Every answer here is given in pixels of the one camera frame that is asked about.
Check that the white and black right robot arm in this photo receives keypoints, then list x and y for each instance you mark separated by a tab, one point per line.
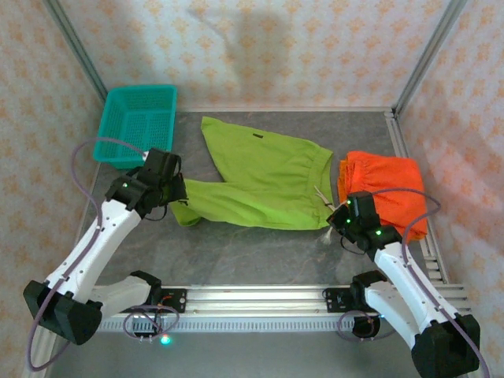
397	267

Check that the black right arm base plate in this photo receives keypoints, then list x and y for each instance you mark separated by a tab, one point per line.
330	301

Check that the teal plastic basket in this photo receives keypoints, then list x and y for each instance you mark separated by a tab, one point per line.
134	130

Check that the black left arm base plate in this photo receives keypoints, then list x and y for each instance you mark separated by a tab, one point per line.
179	301

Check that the black controller box with LED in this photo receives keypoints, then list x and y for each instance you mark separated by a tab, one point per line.
143	325

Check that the aluminium table edge rail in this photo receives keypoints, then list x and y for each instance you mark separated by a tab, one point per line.
275	109

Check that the aluminium frame post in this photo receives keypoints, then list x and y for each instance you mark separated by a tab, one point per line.
75	43
429	51

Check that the lime green shorts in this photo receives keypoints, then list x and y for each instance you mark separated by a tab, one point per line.
256	177

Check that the aluminium lower frame bar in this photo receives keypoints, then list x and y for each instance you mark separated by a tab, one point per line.
43	362

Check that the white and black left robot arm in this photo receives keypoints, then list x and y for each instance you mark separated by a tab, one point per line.
102	232

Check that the red-orange shorts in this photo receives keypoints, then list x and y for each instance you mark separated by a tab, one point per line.
386	173

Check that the light orange shorts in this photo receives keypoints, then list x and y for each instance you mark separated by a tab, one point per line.
342	177

